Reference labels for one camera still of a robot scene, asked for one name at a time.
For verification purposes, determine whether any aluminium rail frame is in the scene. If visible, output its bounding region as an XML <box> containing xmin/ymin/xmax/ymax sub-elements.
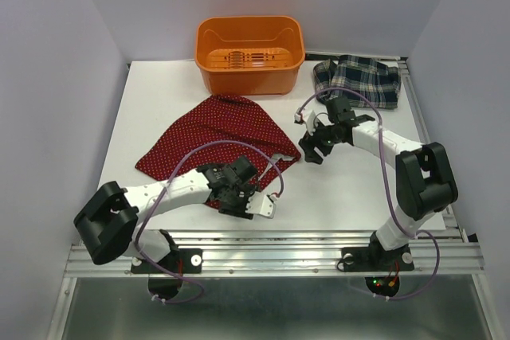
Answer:
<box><xmin>45</xmin><ymin>53</ymin><xmax>495</xmax><ymax>340</ymax></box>

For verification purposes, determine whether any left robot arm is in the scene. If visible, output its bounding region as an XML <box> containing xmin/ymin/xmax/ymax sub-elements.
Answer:
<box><xmin>73</xmin><ymin>156</ymin><xmax>275</xmax><ymax>272</ymax></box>

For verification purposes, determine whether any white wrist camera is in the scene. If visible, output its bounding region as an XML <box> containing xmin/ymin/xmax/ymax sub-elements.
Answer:
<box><xmin>245</xmin><ymin>192</ymin><xmax>279</xmax><ymax>219</ymax></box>
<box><xmin>294</xmin><ymin>107</ymin><xmax>320</xmax><ymax>136</ymax></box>

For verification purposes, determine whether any red polka dot skirt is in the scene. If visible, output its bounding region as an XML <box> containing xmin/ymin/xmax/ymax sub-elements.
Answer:
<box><xmin>135</xmin><ymin>96</ymin><xmax>301</xmax><ymax>197</ymax></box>

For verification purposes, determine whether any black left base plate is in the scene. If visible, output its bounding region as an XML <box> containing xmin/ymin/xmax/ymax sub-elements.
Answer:
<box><xmin>130</xmin><ymin>248</ymin><xmax>203</xmax><ymax>275</ymax></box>

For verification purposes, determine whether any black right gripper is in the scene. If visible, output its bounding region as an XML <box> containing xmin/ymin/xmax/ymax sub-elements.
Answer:
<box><xmin>297</xmin><ymin>116</ymin><xmax>338</xmax><ymax>165</ymax></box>

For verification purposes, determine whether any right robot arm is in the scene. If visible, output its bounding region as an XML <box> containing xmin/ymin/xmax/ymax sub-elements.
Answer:
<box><xmin>294</xmin><ymin>96</ymin><xmax>458</xmax><ymax>272</ymax></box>

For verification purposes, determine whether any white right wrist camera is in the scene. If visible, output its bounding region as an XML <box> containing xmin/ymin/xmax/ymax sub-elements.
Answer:
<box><xmin>294</xmin><ymin>107</ymin><xmax>320</xmax><ymax>136</ymax></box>

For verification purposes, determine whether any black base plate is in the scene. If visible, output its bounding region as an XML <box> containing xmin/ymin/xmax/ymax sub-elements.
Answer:
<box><xmin>130</xmin><ymin>248</ymin><xmax>203</xmax><ymax>275</ymax></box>
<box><xmin>336</xmin><ymin>246</ymin><xmax>414</xmax><ymax>273</ymax></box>

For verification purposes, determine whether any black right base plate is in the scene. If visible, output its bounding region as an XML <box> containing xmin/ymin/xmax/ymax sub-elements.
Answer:
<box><xmin>336</xmin><ymin>246</ymin><xmax>414</xmax><ymax>273</ymax></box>

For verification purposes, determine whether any navy plaid skirt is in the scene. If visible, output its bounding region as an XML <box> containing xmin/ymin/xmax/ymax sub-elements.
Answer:
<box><xmin>312</xmin><ymin>55</ymin><xmax>401</xmax><ymax>110</ymax></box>

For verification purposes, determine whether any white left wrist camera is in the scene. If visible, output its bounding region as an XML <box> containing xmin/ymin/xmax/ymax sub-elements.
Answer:
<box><xmin>245</xmin><ymin>192</ymin><xmax>279</xmax><ymax>219</ymax></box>

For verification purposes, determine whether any orange plastic basket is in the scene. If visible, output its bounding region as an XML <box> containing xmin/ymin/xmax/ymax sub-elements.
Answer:
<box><xmin>194</xmin><ymin>15</ymin><xmax>305</xmax><ymax>96</ymax></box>

